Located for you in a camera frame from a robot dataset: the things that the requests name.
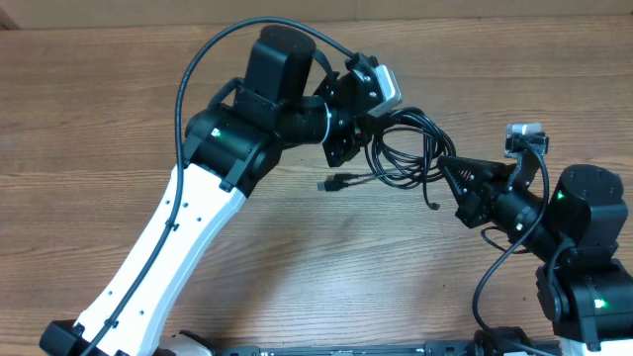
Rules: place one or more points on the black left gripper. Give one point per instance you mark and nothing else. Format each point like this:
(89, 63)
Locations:
(351, 139)

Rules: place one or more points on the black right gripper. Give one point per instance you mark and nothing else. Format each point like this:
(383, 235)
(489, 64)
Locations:
(477, 203)

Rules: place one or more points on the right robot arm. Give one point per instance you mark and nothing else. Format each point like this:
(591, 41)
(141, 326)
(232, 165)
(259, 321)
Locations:
(582, 289)

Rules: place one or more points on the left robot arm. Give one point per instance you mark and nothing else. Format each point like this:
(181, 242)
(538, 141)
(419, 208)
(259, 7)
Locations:
(289, 95)

